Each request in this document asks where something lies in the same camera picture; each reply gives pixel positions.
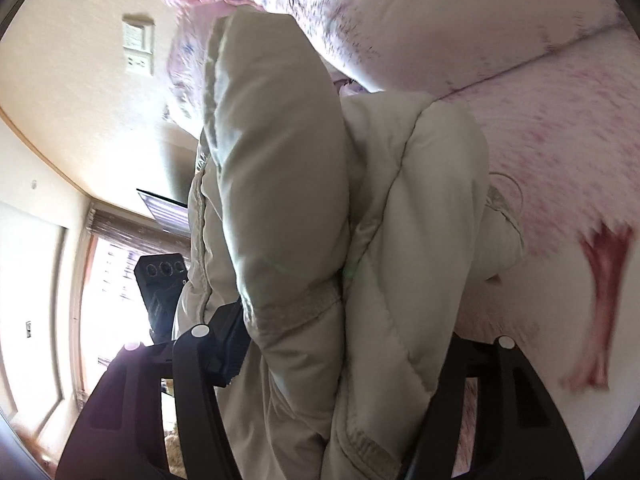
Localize window with blind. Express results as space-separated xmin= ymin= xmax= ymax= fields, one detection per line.
xmin=0 ymin=199 xmax=194 ymax=461

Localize beige padded jacket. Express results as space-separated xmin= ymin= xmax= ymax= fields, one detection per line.
xmin=174 ymin=8 xmax=523 ymax=479

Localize pink floral bed sheet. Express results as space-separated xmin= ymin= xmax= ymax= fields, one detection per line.
xmin=457 ymin=27 xmax=639 ymax=474

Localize black flat monitor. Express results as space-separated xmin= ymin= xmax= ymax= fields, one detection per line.
xmin=137 ymin=188 xmax=190 ymax=236

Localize right pink floral pillow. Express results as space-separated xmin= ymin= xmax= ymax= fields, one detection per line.
xmin=169 ymin=0 xmax=620 ymax=96

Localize pink floral pillow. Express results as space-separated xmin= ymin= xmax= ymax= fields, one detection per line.
xmin=169 ymin=0 xmax=620 ymax=96
xmin=165 ymin=2 xmax=228 ymax=138

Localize white wall switch panel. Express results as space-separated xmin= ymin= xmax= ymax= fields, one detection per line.
xmin=122 ymin=14 xmax=155 ymax=75

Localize left pink floral pillow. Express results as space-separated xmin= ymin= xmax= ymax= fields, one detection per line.
xmin=165 ymin=2 xmax=228 ymax=138

